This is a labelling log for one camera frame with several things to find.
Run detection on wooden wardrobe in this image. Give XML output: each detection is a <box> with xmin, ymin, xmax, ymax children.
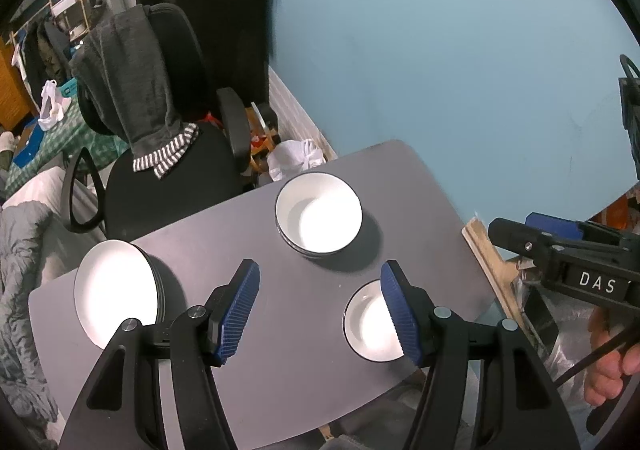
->
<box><xmin>0</xmin><ymin>33</ymin><xmax>37</xmax><ymax>128</ymax></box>

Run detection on grey sweater with striped cuffs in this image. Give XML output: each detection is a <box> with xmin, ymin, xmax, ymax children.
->
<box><xmin>70</xmin><ymin>5</ymin><xmax>201</xmax><ymax>179</ymax></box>

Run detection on grey quilt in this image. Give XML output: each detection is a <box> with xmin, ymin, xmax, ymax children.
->
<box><xmin>0</xmin><ymin>200</ymin><xmax>66</xmax><ymax>436</ymax></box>

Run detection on black cable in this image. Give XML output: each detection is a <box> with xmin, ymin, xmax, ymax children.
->
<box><xmin>554</xmin><ymin>327</ymin><xmax>640</xmax><ymax>387</ymax></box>

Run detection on wooden plank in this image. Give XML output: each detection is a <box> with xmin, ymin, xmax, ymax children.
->
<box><xmin>461</xmin><ymin>219</ymin><xmax>533</xmax><ymax>338</ymax></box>

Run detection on blue box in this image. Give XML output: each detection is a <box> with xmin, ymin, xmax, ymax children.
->
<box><xmin>12</xmin><ymin>127</ymin><xmax>48</xmax><ymax>168</ymax></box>

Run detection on green checked blanket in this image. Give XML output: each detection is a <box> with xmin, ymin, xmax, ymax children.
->
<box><xmin>5</xmin><ymin>80</ymin><xmax>131</xmax><ymax>191</ymax></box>

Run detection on black flat device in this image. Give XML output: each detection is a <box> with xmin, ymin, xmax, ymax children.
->
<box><xmin>522</xmin><ymin>287</ymin><xmax>561</xmax><ymax>348</ymax></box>

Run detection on black office chair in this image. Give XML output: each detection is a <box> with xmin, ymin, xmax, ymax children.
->
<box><xmin>64</xmin><ymin>3</ymin><xmax>281</xmax><ymax>243</ymax></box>

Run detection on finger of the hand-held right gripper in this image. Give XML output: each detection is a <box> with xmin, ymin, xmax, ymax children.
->
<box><xmin>488</xmin><ymin>217</ymin><xmax>556</xmax><ymax>261</ymax></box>
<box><xmin>525</xmin><ymin>213</ymin><xmax>621</xmax><ymax>243</ymax></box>

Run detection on person's right hand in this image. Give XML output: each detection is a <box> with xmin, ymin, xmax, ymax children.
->
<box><xmin>582</xmin><ymin>307</ymin><xmax>640</xmax><ymax>408</ymax></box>

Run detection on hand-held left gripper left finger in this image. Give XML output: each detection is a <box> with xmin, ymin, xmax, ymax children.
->
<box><xmin>59</xmin><ymin>259</ymin><xmax>261</xmax><ymax>450</ymax></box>

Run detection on small white bowl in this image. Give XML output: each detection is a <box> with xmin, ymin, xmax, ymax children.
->
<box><xmin>342</xmin><ymin>279</ymin><xmax>406</xmax><ymax>363</ymax></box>

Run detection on white plate with dark rim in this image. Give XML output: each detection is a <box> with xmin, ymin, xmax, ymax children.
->
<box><xmin>73</xmin><ymin>239</ymin><xmax>158</xmax><ymax>351</ymax></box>
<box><xmin>125</xmin><ymin>243</ymin><xmax>166</xmax><ymax>331</ymax></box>

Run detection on clear plastic sheet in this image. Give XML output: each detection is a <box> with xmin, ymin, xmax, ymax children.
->
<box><xmin>510</xmin><ymin>275</ymin><xmax>601</xmax><ymax>431</ymax></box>

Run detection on white pillow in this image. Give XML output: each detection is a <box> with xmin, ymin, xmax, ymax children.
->
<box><xmin>2</xmin><ymin>167</ymin><xmax>68</xmax><ymax>211</ymax></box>

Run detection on orange object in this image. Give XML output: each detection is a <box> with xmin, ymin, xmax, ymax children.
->
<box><xmin>247</xmin><ymin>103</ymin><xmax>281</xmax><ymax>171</ymax></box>

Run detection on white cloth bag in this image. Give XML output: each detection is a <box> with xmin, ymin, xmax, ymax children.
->
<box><xmin>37</xmin><ymin>79</ymin><xmax>73</xmax><ymax>132</ymax></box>

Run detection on white plastic bag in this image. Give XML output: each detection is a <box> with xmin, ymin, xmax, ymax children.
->
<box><xmin>267</xmin><ymin>139</ymin><xmax>326</xmax><ymax>182</ymax></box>

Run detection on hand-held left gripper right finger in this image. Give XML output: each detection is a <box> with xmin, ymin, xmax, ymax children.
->
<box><xmin>380</xmin><ymin>259</ymin><xmax>581</xmax><ymax>450</ymax></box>

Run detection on grey bed sheet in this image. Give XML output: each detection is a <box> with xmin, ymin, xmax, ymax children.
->
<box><xmin>30</xmin><ymin>170</ymin><xmax>106</xmax><ymax>291</ymax></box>

